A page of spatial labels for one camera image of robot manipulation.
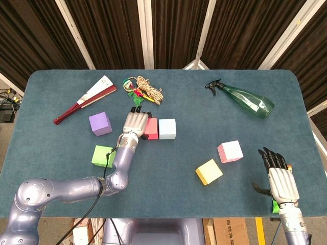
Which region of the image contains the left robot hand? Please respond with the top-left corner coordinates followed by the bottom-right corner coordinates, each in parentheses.
top-left (122, 106), bottom-right (152, 140)

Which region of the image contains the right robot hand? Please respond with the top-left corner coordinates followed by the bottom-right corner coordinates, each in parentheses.
top-left (251, 147), bottom-right (300, 205)

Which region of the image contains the red foam cube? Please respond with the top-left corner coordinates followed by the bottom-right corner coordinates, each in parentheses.
top-left (143, 117), bottom-right (158, 140)

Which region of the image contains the pink foam cube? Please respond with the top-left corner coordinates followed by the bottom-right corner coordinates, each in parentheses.
top-left (217, 140), bottom-right (244, 164)

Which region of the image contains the yellow foam cube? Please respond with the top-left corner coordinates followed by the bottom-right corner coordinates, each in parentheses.
top-left (195, 159), bottom-right (223, 186)

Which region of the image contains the snack packet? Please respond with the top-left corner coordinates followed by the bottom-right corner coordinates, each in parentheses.
top-left (272, 164), bottom-right (293, 214)

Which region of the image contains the colourful feather toy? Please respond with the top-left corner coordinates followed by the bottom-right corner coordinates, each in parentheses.
top-left (122, 78), bottom-right (154, 109)

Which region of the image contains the light blue foam cube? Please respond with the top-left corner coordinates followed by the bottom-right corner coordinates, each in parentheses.
top-left (158, 118), bottom-right (177, 140)

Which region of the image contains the purple foam cube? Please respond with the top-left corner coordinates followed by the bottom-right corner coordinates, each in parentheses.
top-left (88, 111), bottom-right (113, 137)

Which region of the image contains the green foam cube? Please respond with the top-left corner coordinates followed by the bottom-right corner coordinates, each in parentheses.
top-left (91, 145), bottom-right (116, 168)

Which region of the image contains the folded red paper fan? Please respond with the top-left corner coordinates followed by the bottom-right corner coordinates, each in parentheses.
top-left (53, 75), bottom-right (118, 126)

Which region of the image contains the blue felt table cloth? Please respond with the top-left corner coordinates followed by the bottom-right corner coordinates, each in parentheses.
top-left (0, 69), bottom-right (327, 219)

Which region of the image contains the brown cardboard box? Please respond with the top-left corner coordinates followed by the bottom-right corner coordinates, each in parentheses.
top-left (203, 218), bottom-right (250, 245)

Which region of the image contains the green plastic spray bottle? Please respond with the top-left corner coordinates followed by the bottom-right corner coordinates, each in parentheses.
top-left (204, 78), bottom-right (275, 120)

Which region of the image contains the dark brown curtain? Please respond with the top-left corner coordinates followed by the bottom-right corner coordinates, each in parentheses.
top-left (0, 0), bottom-right (327, 113)

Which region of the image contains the grey-blue robot torso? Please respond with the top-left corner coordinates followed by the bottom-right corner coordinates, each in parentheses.
top-left (102, 218), bottom-right (205, 245)

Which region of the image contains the white cardboard box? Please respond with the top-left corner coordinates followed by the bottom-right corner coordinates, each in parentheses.
top-left (72, 218), bottom-right (90, 245)

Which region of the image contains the black electronics box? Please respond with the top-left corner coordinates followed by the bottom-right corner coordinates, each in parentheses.
top-left (0, 108), bottom-right (14, 123)

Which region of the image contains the coiled beige rope bundle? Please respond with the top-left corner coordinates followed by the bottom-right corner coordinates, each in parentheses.
top-left (136, 76), bottom-right (164, 105)

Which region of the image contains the white partition frame post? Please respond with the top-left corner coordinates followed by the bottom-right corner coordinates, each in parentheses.
top-left (258, 0), bottom-right (320, 70)
top-left (181, 0), bottom-right (217, 70)
top-left (55, 0), bottom-right (97, 70)
top-left (137, 0), bottom-right (155, 70)
top-left (306, 101), bottom-right (327, 154)
top-left (0, 72), bottom-right (25, 97)

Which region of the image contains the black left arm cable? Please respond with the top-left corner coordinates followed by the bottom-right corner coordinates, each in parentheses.
top-left (61, 149), bottom-right (117, 245)

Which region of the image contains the black torso cable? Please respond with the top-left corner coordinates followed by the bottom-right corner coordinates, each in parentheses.
top-left (109, 218), bottom-right (121, 245)

